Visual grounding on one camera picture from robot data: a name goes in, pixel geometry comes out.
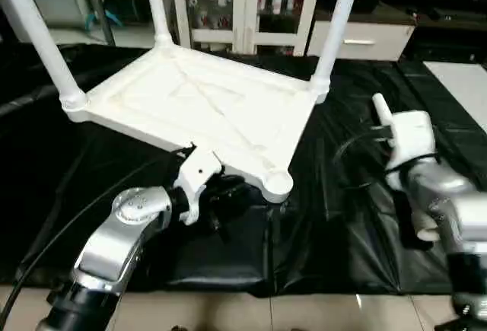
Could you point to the white plastic table top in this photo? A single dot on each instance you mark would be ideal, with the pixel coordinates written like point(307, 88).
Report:
point(209, 99)

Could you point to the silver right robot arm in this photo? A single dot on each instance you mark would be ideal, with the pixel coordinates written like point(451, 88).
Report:
point(437, 182)

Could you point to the black work mat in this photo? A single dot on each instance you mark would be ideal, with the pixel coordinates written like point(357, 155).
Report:
point(342, 232)

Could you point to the white glass door cabinet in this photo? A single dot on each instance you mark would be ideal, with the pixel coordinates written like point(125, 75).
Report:
point(243, 4)

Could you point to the grey pole stand blue brackets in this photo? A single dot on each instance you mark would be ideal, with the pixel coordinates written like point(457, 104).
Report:
point(106, 30)

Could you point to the white drawer cabinet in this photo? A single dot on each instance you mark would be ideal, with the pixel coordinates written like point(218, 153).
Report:
point(388, 49)

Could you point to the black storage unit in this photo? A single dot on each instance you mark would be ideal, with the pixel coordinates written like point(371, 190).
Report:
point(129, 4)

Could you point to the white flat board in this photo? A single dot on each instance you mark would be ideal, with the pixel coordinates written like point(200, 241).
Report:
point(460, 87)

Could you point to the black low desk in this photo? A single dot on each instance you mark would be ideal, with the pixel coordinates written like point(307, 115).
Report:
point(449, 42)

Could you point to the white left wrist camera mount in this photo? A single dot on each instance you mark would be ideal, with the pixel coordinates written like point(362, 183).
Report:
point(198, 171)

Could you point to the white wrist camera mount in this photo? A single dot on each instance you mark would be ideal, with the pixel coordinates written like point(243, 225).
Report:
point(198, 171)
point(412, 137)

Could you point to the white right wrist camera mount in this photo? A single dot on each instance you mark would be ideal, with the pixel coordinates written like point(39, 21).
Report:
point(412, 137)

